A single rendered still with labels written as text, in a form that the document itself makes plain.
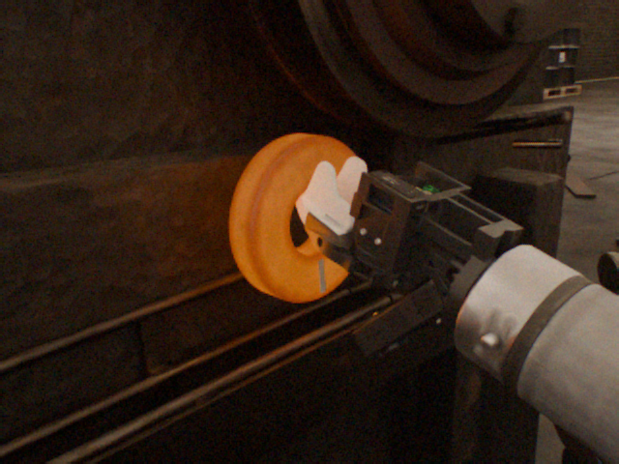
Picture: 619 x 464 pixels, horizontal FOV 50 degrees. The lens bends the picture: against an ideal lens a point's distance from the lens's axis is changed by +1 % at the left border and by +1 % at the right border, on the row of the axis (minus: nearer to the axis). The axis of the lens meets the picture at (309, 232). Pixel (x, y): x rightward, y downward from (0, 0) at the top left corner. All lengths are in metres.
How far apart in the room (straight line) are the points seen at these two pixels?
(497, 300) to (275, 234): 0.21
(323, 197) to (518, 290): 0.19
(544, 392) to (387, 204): 0.17
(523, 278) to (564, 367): 0.06
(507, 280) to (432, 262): 0.07
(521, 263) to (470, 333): 0.06
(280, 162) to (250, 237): 0.07
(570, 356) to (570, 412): 0.03
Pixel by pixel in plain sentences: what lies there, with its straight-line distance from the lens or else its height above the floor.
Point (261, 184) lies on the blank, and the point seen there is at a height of 0.87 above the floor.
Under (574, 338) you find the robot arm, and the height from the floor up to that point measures 0.81.
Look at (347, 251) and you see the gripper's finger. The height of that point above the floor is 0.82.
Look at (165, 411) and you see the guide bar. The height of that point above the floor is 0.69.
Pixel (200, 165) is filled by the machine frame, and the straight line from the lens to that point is 0.64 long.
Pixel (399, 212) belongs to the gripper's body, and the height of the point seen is 0.86.
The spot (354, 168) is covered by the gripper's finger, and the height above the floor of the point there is 0.87.
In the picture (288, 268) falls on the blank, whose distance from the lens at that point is 0.59.
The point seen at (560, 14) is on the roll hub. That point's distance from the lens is 0.73.
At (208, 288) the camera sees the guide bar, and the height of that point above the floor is 0.75.
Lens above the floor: 0.99
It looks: 17 degrees down
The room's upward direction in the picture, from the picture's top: straight up
